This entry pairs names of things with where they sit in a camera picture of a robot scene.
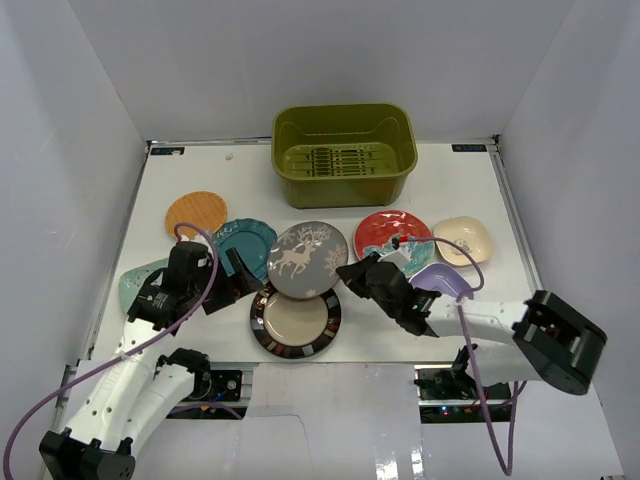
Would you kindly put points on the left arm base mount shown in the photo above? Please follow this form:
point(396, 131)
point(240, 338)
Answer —
point(219, 395)

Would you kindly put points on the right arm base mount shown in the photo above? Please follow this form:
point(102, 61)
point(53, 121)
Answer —
point(447, 393)

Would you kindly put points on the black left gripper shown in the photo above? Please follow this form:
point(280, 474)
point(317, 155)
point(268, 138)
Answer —
point(220, 288)

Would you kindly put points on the grey reindeer round plate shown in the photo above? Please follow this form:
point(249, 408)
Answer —
point(303, 260)

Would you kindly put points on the olive green plastic bin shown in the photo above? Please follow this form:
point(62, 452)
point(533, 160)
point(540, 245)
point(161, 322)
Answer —
point(343, 155)

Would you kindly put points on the black rimmed beige plate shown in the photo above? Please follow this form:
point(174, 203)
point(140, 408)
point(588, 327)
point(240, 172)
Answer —
point(293, 329)

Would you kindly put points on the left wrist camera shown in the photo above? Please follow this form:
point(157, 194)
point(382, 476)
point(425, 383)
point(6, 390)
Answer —
point(187, 252)

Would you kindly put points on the red floral round plate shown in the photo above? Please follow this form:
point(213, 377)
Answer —
point(376, 231)

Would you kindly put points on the cream square panda dish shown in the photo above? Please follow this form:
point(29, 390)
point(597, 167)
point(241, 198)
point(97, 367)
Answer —
point(467, 233)

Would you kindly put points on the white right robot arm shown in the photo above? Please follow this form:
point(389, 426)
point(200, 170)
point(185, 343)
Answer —
point(540, 339)

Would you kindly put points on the mint green rectangular plate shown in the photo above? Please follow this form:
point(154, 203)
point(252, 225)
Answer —
point(131, 281)

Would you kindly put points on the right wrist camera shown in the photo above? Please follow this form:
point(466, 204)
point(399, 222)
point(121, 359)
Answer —
point(400, 257)

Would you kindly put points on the teal scalloped round plate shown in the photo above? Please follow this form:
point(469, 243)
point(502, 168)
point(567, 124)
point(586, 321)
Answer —
point(252, 239)

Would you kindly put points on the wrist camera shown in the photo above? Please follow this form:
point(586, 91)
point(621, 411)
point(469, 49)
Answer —
point(187, 252)
point(400, 257)

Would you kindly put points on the orange woven rattan plate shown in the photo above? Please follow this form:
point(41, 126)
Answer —
point(204, 209)

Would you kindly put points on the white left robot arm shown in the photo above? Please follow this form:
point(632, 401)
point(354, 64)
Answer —
point(150, 377)

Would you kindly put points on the purple square panda dish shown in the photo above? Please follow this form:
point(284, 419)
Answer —
point(442, 278)

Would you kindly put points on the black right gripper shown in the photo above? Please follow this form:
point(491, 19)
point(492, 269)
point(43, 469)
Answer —
point(354, 275)

